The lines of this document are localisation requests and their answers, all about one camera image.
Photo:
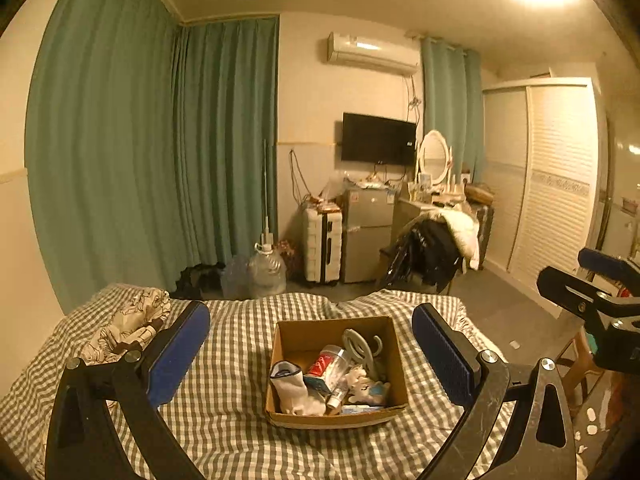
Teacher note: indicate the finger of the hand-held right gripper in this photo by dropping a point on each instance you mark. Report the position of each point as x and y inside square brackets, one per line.
[607, 265]
[570, 290]

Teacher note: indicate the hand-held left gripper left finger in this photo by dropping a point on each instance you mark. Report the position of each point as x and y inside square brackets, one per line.
[180, 355]

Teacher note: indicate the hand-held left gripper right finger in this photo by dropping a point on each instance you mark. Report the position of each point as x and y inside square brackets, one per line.
[442, 355]

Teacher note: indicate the white tissue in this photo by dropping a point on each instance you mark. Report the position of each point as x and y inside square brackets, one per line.
[356, 375]

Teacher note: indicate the blue white tissue packet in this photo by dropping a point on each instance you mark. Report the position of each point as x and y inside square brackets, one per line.
[370, 408]

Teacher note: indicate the white cosmetic tube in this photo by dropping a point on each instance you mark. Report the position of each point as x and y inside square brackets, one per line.
[336, 397]

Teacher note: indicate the clear plastic jar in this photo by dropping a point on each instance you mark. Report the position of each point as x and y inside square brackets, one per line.
[327, 367]

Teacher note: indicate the white sock with blue rim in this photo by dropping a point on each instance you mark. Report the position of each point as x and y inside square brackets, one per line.
[295, 390]

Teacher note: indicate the cardboard box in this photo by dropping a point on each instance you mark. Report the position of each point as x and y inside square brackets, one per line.
[300, 335]

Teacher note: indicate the wooden stool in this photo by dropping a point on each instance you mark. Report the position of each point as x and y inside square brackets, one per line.
[580, 370]

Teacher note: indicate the floral quilt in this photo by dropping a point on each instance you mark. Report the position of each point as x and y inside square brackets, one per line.
[125, 325]

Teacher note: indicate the black bag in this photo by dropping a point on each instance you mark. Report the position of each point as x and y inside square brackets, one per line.
[200, 280]

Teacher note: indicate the clear plastic bag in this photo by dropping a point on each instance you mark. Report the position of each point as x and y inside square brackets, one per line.
[235, 277]

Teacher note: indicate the white louvred wardrobe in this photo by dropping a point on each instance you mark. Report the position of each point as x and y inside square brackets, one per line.
[545, 185]

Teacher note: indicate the dark suitcase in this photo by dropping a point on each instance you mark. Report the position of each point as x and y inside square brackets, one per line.
[484, 235]

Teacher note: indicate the black jacket on chair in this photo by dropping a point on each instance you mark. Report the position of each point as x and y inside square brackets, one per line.
[430, 250]

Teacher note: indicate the clear water jug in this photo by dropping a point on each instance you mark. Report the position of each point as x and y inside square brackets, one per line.
[267, 272]

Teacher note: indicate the white puffer jacket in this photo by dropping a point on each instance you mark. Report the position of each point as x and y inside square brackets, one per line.
[462, 232]

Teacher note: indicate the brown bag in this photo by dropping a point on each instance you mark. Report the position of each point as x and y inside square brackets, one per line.
[477, 192]

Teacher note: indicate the vanity desk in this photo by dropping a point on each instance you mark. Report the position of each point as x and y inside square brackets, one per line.
[407, 215]

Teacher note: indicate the silver small fridge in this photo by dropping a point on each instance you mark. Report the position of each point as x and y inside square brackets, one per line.
[367, 230]

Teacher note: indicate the white suitcase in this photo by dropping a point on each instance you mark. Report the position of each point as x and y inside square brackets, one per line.
[322, 245]

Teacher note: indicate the white oval vanity mirror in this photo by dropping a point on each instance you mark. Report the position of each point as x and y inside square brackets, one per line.
[434, 157]

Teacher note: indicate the grey metal pole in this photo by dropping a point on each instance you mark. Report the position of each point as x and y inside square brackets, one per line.
[266, 185]

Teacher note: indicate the narrow green curtain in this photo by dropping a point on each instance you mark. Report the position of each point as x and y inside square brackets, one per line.
[450, 110]

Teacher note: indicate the wide green curtain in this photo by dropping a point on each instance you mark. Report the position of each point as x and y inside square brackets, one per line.
[100, 135]

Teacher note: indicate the white air conditioner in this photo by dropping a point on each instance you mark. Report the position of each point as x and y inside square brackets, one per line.
[372, 52]

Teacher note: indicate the black wall television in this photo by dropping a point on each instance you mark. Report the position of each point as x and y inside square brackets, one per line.
[377, 137]

